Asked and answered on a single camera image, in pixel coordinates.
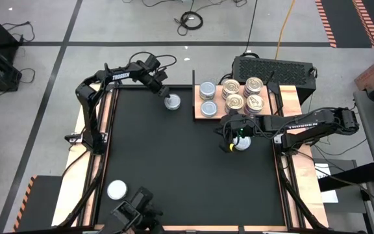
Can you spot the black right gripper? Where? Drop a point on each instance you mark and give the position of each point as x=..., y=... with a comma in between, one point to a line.
x=239, y=125

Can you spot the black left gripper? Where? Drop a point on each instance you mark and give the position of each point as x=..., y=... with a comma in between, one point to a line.
x=154, y=81

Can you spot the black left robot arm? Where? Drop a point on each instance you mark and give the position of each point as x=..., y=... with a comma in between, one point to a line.
x=88, y=107

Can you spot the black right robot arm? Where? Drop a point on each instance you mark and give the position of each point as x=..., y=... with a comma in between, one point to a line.
x=330, y=118

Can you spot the black computer case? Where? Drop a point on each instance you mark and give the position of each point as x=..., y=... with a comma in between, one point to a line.
x=271, y=70

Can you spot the black table mat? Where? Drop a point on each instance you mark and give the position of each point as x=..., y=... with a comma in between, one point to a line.
x=174, y=182

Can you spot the white paper sheet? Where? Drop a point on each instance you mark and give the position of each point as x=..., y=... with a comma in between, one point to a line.
x=322, y=169

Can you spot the black beam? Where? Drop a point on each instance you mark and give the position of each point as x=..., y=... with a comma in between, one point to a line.
x=349, y=178

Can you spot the grey side table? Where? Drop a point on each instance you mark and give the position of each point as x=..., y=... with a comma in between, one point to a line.
x=369, y=130

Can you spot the wooden shelf with black frame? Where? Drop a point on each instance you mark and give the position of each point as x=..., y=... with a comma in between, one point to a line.
x=268, y=104

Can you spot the black aluminium frame strut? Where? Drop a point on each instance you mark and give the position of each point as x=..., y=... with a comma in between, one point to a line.
x=300, y=201
x=71, y=211

